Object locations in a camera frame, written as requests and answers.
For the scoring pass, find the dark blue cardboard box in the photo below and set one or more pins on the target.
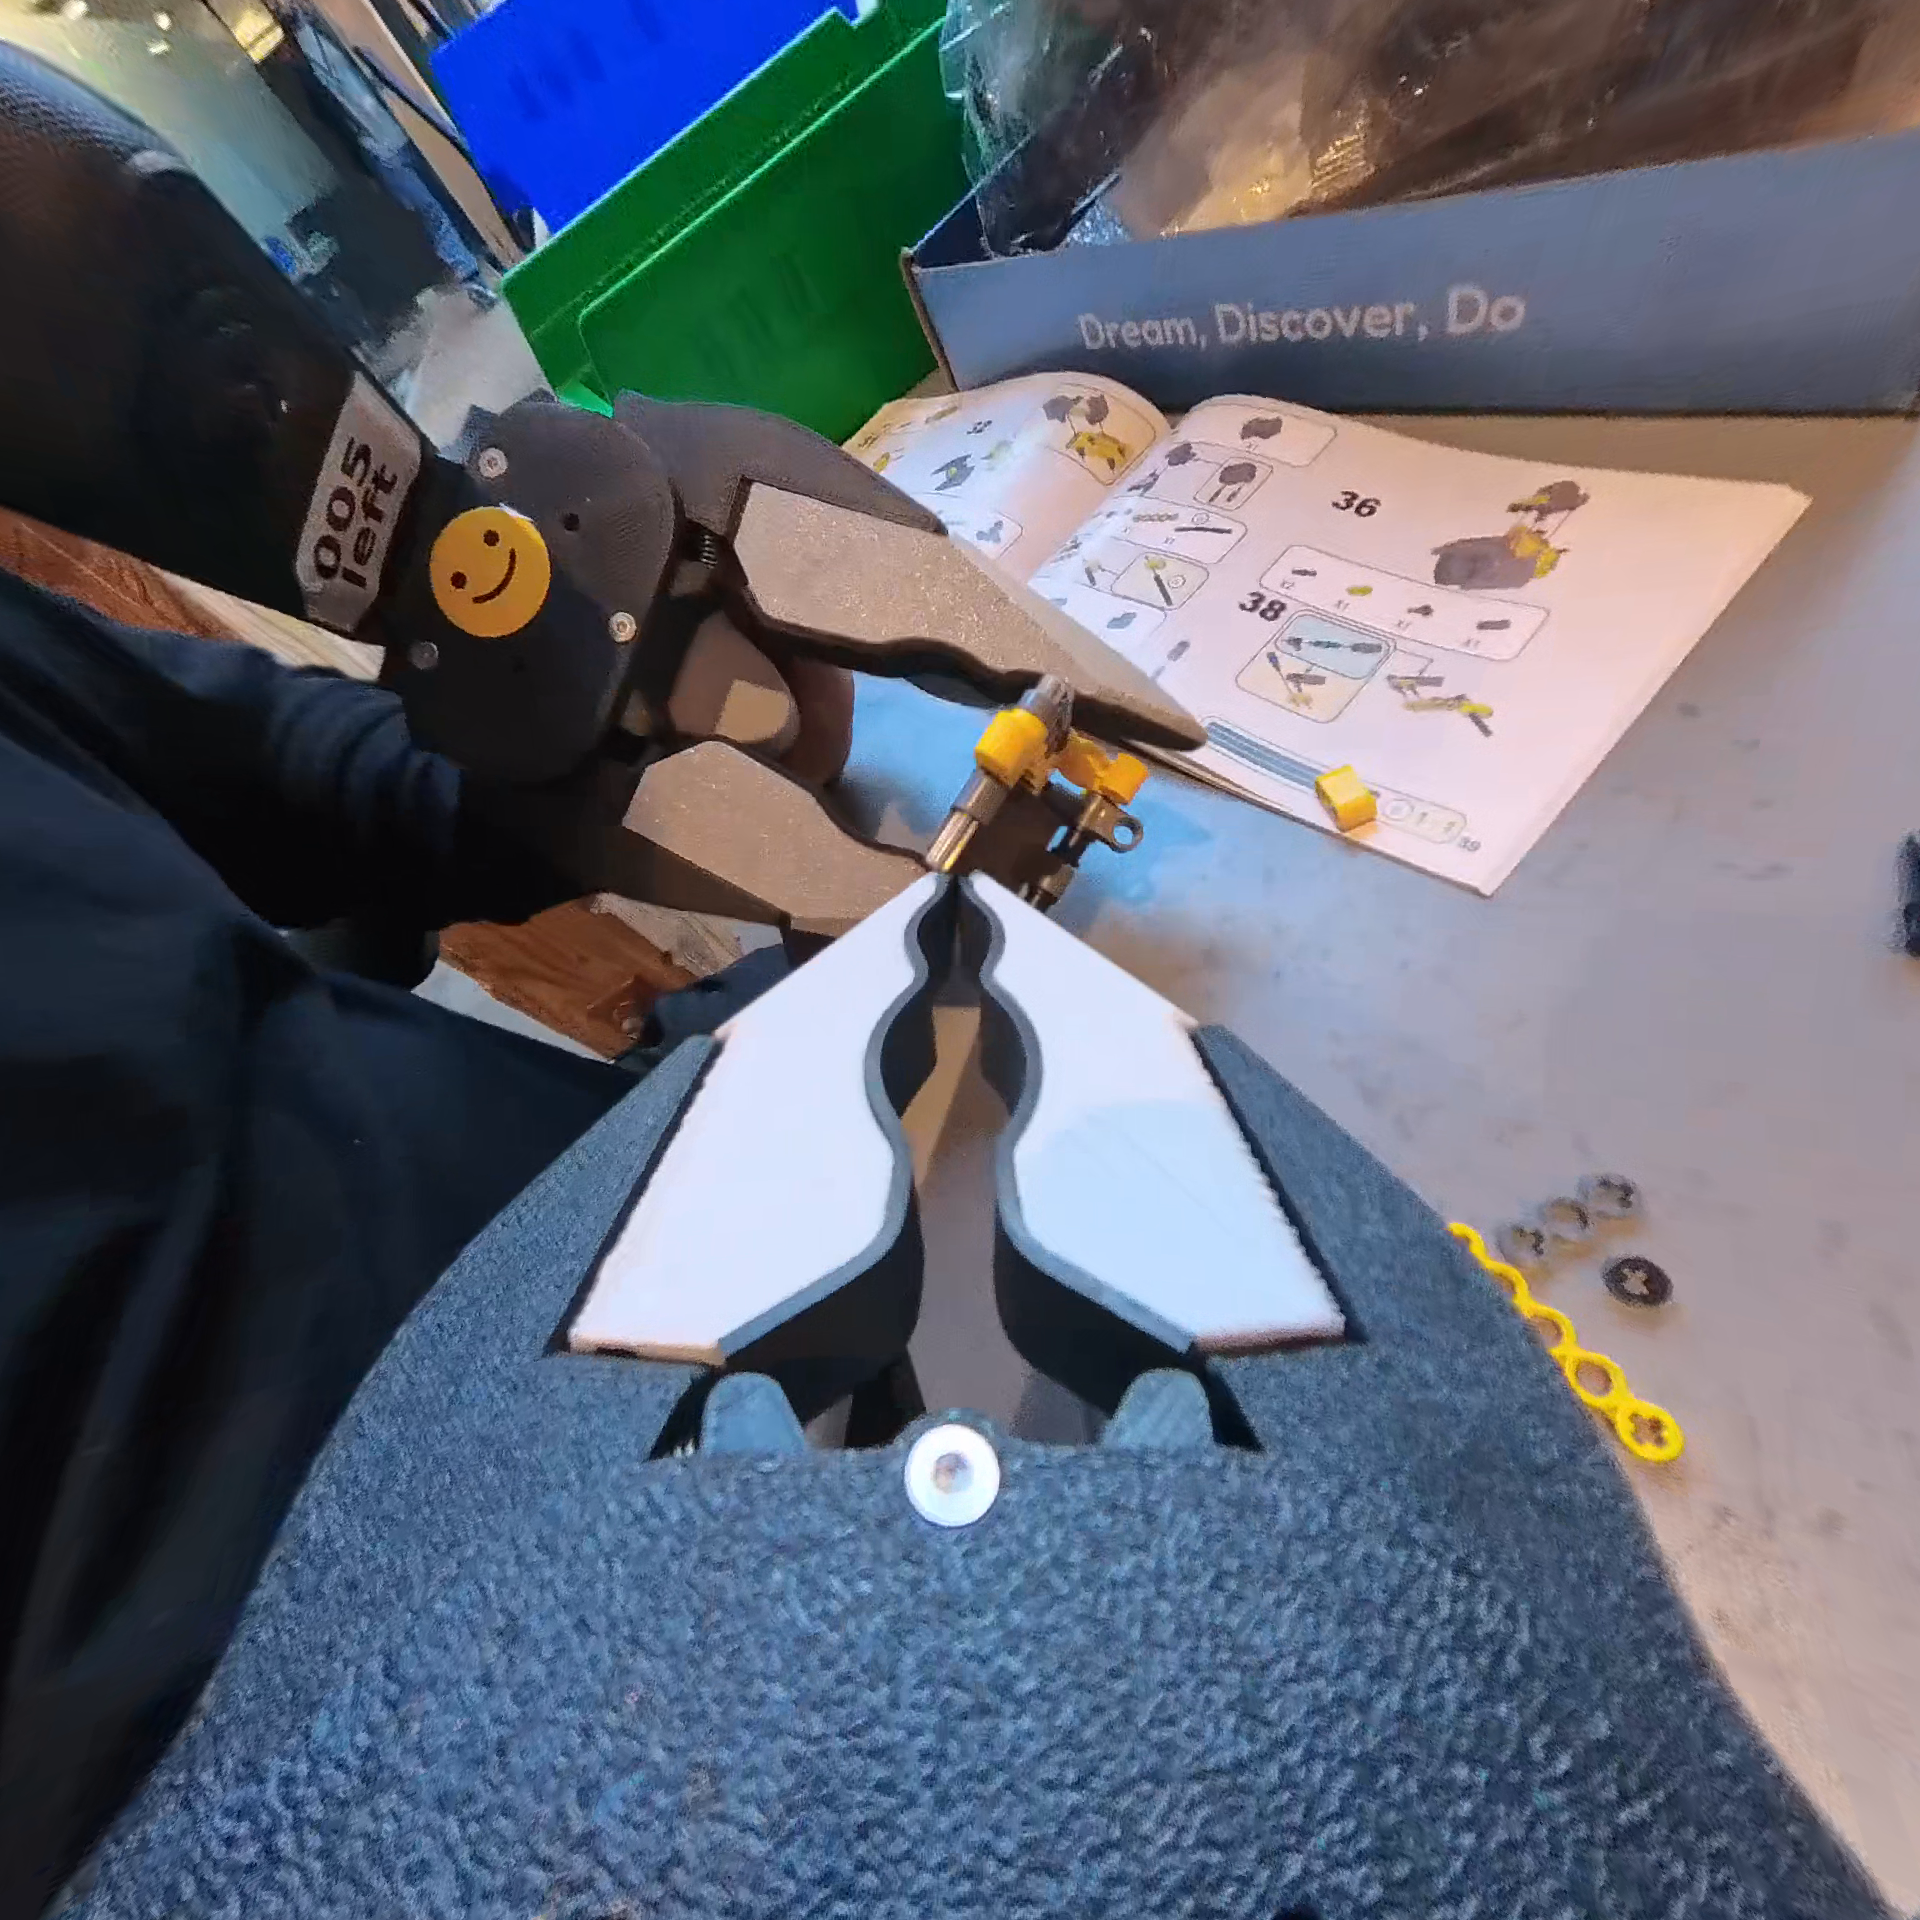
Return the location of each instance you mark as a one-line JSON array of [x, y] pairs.
[[1650, 284]]

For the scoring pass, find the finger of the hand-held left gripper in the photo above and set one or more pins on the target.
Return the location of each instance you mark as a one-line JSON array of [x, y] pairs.
[[930, 599], [750, 827]]

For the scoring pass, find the instruction booklet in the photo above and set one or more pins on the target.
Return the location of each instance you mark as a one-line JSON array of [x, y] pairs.
[[1576, 599]]

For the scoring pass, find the person's dark clothed body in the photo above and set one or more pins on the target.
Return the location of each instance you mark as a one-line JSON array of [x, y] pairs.
[[149, 1201]]

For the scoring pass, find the small yellow axle assembly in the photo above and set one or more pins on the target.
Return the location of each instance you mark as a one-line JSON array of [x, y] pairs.
[[1017, 744]]

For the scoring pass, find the green box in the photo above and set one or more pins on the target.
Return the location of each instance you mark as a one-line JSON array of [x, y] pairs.
[[750, 225]]

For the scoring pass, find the crumpled clear plastic bags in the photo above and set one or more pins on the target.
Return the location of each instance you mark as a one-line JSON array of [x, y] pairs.
[[1350, 89]]

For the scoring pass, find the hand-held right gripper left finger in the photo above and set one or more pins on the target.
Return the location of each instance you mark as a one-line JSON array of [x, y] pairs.
[[750, 1184]]

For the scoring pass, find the blue plastic box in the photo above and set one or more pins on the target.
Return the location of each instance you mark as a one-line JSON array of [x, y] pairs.
[[600, 89]]

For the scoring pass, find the small yellow curved piece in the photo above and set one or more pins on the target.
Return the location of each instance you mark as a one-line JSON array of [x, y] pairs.
[[1346, 797]]

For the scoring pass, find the yellow five-hole beam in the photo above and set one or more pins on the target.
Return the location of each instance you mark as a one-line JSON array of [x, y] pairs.
[[1559, 1343]]

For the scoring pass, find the small black bush piece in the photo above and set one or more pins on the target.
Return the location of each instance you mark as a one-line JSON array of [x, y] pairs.
[[1637, 1280]]

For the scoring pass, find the wooden stool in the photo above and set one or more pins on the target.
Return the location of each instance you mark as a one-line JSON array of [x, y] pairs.
[[569, 961]]

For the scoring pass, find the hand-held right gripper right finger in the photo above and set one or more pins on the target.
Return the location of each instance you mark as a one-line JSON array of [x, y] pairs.
[[1172, 1184]]

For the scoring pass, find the person's left hand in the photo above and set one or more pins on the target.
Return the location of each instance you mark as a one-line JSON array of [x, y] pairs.
[[822, 720]]

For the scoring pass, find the person's left forearm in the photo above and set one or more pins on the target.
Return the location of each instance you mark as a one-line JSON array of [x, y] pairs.
[[301, 780]]

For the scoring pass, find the small grey three-hole connector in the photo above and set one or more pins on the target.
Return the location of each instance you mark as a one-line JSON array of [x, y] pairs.
[[1568, 1214]]

